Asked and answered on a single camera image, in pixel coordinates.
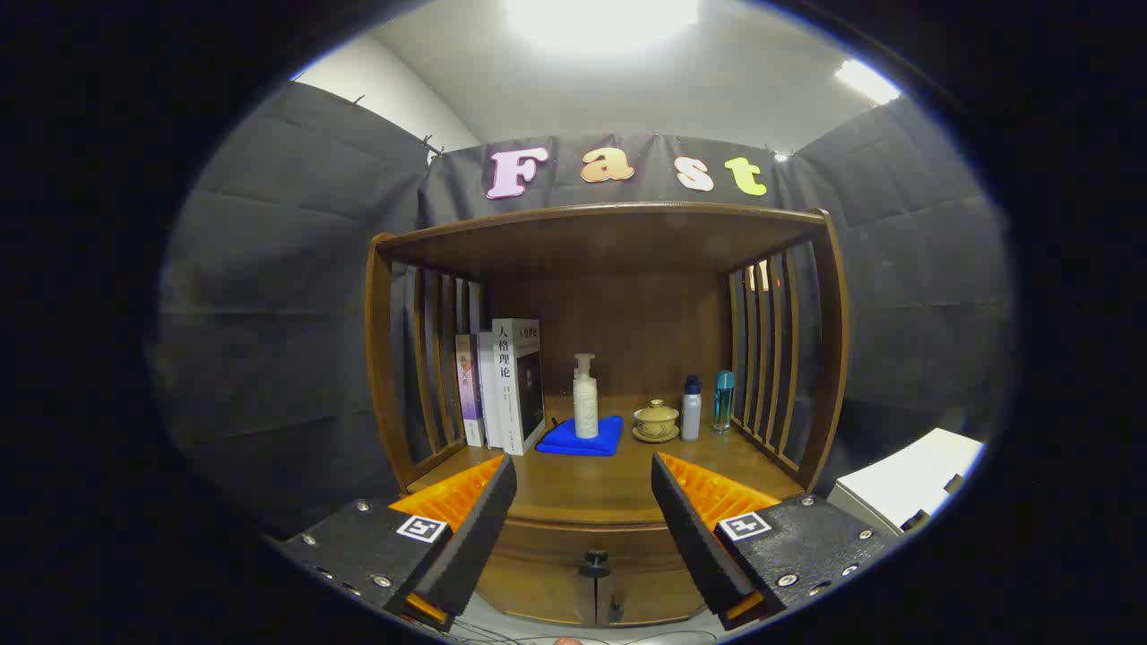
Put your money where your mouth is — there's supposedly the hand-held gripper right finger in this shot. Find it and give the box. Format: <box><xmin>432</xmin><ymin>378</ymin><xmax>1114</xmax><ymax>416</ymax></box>
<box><xmin>651</xmin><ymin>451</ymin><xmax>901</xmax><ymax>632</ymax></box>

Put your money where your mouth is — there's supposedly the white bottle with blue cap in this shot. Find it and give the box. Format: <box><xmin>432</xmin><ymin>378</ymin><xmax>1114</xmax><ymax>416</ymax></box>
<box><xmin>681</xmin><ymin>374</ymin><xmax>703</xmax><ymax>442</ymax></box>

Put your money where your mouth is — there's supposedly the clear teal bottle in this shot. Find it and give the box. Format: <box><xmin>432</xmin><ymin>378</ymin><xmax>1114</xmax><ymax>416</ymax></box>
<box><xmin>713</xmin><ymin>370</ymin><xmax>736</xmax><ymax>435</ymax></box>

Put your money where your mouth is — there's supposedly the thin white book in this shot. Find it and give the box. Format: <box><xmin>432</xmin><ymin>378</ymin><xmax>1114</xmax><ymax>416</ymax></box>
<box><xmin>477</xmin><ymin>331</ymin><xmax>503</xmax><ymax>449</ymax></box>

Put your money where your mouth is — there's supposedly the small ceiling light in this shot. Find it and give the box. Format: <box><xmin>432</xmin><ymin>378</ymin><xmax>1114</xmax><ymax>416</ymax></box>
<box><xmin>835</xmin><ymin>59</ymin><xmax>901</xmax><ymax>105</ymax></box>

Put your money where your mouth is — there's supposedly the wooden drawer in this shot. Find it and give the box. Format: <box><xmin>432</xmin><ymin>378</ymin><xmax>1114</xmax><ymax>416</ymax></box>
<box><xmin>484</xmin><ymin>515</ymin><xmax>695</xmax><ymax>579</ymax></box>

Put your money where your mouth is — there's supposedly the large ceiling light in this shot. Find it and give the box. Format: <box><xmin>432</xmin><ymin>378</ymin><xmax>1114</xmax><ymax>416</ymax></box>
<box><xmin>502</xmin><ymin>0</ymin><xmax>700</xmax><ymax>55</ymax></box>

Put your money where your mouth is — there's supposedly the white pump bottle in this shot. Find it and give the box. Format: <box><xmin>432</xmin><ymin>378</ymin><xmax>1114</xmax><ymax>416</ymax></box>
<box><xmin>573</xmin><ymin>353</ymin><xmax>599</xmax><ymax>440</ymax></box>

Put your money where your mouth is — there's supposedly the purple book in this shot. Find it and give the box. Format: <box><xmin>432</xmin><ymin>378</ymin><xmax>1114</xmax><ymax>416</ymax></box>
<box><xmin>455</xmin><ymin>334</ymin><xmax>487</xmax><ymax>448</ymax></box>

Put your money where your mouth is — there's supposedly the white book with dark cover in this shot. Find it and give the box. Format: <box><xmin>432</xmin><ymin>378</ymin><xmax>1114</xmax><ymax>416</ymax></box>
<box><xmin>491</xmin><ymin>318</ymin><xmax>546</xmax><ymax>456</ymax></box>

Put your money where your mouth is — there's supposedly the blue folded cloth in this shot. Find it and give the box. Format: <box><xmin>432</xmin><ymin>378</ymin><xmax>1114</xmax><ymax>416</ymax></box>
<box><xmin>536</xmin><ymin>415</ymin><xmax>625</xmax><ymax>458</ymax></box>

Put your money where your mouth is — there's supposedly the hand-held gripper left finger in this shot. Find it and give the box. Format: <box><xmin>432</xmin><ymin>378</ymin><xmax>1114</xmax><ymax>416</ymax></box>
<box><xmin>273</xmin><ymin>453</ymin><xmax>519</xmax><ymax>633</ymax></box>

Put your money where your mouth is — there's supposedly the brown wooden cabinet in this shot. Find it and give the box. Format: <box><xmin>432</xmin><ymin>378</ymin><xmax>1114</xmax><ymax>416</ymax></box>
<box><xmin>363</xmin><ymin>202</ymin><xmax>852</xmax><ymax>628</ymax></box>

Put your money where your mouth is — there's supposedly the wooden countertop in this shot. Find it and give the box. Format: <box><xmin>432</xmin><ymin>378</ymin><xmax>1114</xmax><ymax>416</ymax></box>
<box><xmin>408</xmin><ymin>394</ymin><xmax>807</xmax><ymax>525</ymax></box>

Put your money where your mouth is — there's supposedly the black backdrop cloth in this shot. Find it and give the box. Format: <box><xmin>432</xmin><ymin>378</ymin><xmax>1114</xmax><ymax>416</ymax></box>
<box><xmin>152</xmin><ymin>81</ymin><xmax>1018</xmax><ymax>538</ymax></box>

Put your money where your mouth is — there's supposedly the beige lidded tea cup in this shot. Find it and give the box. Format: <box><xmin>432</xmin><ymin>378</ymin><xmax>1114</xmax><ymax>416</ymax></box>
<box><xmin>632</xmin><ymin>399</ymin><xmax>681</xmax><ymax>444</ymax></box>

